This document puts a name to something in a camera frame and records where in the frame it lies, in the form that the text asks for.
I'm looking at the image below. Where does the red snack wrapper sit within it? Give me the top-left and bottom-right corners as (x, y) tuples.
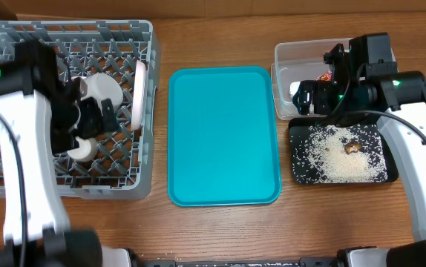
(315, 70), (332, 82)

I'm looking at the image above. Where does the white rice heap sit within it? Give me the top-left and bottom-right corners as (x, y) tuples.
(294, 125), (387, 183)

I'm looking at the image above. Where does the grey bowl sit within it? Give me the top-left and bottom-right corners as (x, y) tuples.
(80, 73), (123, 111)

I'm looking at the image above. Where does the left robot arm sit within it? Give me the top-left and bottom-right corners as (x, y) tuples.
(0, 40), (136, 267)

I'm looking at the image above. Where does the black tray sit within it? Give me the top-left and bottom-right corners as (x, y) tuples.
(287, 117), (399, 186)

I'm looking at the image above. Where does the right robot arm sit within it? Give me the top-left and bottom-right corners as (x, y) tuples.
(288, 33), (426, 266)

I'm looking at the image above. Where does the large white plate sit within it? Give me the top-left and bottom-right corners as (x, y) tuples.
(131, 60), (147, 131)

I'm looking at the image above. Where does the white tissue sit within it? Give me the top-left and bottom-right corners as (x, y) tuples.
(289, 81), (301, 99)

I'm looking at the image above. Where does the grey dishwasher rack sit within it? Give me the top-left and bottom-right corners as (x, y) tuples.
(0, 19), (161, 200)

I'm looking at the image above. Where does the clear plastic bin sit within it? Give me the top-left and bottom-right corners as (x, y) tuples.
(270, 36), (398, 121)

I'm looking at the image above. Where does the brown food scrap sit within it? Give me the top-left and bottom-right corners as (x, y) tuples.
(344, 142), (362, 154)

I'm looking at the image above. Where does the white cup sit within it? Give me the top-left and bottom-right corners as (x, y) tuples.
(67, 137), (98, 162)

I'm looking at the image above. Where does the teal plastic tray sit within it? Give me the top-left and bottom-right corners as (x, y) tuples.
(167, 66), (282, 207)

